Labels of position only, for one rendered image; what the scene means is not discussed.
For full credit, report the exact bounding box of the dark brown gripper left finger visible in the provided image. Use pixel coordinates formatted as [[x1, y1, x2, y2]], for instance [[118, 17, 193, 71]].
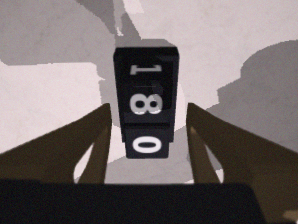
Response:
[[0, 103, 112, 184]]

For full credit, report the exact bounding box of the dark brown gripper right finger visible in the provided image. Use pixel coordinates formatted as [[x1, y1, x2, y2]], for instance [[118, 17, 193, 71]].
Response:
[[186, 103, 298, 223]]

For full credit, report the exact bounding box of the black calendar cube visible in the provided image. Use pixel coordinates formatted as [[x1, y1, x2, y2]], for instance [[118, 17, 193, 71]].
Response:
[[123, 122, 170, 159], [119, 61, 173, 123]]

